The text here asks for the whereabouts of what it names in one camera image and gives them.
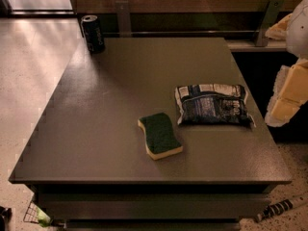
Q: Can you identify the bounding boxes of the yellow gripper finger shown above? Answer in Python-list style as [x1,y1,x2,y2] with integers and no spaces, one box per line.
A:
[265,14,292,40]
[265,59,308,127]

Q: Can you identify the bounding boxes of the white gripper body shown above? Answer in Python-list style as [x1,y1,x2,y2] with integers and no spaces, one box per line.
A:
[286,0,308,58]

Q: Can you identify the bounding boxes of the blue chip bag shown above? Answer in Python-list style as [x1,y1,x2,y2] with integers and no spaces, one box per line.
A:
[174,84,254,125]

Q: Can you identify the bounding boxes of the black pepsi can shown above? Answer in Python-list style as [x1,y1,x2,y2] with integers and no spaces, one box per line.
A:
[81,14,105,53]

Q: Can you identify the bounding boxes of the green yellow sponge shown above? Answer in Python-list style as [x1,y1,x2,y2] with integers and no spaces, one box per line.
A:
[138,113,183,160]

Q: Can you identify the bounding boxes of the green item in basket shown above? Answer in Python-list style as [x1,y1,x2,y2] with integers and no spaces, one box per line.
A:
[37,208,52,227]

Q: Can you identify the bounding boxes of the grey metal bracket right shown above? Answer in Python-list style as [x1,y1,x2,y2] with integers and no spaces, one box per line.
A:
[254,0,285,47]

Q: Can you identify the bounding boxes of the grey metal bracket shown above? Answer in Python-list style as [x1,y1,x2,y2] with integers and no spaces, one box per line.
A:
[115,0,132,38]
[254,0,285,47]

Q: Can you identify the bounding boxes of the black white striped handle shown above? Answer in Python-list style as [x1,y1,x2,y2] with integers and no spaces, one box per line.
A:
[255,194,308,222]

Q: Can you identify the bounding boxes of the grey metal bracket left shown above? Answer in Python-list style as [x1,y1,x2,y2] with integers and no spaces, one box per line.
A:
[115,0,132,38]

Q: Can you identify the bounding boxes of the wire basket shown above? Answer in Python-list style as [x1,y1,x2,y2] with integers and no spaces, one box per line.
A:
[23,201,39,224]

